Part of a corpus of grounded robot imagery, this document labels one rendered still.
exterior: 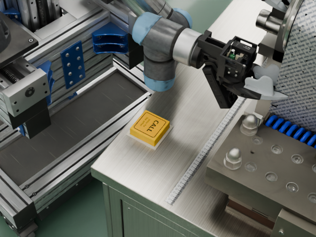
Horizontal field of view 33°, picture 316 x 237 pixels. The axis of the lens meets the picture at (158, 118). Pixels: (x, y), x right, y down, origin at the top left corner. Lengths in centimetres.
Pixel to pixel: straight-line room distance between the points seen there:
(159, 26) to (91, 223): 118
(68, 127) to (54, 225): 39
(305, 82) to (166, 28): 31
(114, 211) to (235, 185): 38
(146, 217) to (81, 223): 95
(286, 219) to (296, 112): 23
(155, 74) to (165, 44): 10
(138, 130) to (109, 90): 107
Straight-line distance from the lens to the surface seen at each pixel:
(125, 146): 126
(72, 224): 219
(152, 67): 123
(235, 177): 107
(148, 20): 118
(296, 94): 112
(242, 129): 113
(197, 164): 123
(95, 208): 222
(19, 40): 166
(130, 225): 135
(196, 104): 135
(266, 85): 111
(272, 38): 119
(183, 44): 114
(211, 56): 114
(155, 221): 125
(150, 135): 125
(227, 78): 113
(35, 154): 213
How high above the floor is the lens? 191
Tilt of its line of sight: 51 degrees down
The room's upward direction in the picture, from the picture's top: 2 degrees clockwise
